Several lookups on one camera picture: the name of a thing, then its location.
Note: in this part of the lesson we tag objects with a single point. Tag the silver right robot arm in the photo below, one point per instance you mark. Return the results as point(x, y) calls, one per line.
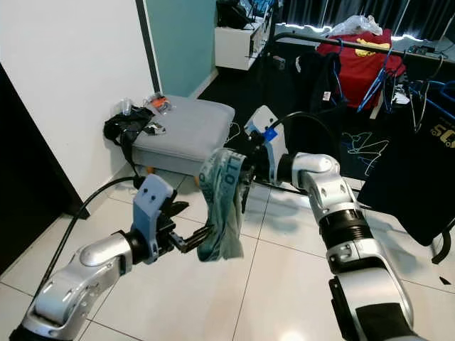
point(323, 177)

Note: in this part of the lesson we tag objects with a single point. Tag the black backpack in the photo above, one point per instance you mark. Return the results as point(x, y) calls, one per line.
point(234, 13)

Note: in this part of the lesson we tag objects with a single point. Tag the grey metal hanger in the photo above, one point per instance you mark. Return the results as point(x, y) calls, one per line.
point(423, 92)

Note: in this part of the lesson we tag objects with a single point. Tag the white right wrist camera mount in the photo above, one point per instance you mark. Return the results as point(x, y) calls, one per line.
point(263, 124)

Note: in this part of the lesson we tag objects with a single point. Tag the small silver wrapped item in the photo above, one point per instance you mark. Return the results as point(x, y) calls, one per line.
point(156, 128)

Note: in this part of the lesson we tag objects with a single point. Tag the blue hanger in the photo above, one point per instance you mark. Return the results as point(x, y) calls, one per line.
point(377, 78)
point(434, 85)
point(338, 67)

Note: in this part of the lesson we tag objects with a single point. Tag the clear plastic cup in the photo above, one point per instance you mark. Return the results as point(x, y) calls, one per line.
point(126, 108)

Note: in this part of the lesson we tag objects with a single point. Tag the black door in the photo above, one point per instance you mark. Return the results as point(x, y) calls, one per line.
point(35, 185)

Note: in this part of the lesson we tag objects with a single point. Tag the grey ottoman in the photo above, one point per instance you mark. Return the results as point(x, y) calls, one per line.
point(192, 128)

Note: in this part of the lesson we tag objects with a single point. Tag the black shirt with gold print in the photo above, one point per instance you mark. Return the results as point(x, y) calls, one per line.
point(405, 192)

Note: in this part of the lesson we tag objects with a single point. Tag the white plastic bag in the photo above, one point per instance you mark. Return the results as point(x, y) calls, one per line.
point(355, 26)

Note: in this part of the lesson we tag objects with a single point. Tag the orange pack in clear wrap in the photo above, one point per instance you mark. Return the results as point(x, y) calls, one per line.
point(160, 103)

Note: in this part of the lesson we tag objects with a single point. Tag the black metal clothes rack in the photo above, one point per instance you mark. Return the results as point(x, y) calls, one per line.
point(327, 41)

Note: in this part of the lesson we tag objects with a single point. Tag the white shelf unit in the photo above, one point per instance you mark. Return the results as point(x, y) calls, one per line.
point(238, 46)

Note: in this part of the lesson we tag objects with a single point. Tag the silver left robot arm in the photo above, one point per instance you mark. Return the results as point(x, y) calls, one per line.
point(85, 284)

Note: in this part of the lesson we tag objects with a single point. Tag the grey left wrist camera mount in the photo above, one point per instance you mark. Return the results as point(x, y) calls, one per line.
point(149, 206)

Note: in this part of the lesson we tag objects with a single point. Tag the grey green printed garment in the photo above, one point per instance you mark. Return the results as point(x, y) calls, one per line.
point(224, 206)

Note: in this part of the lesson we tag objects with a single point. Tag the red cloth with yellow print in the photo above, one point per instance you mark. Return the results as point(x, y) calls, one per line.
point(362, 71)

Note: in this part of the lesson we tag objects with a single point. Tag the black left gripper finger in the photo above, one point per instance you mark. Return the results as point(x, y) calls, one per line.
point(195, 247)
point(197, 234)

